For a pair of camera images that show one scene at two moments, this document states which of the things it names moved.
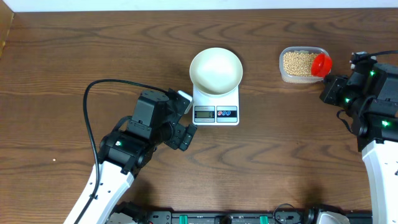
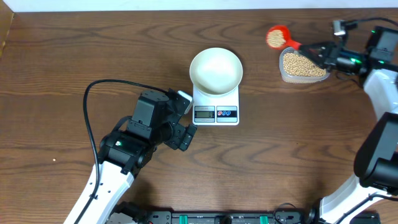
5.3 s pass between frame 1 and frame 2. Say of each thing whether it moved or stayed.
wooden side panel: stayed
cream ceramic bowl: stayed
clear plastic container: stayed
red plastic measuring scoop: moved
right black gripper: moved
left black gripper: stayed
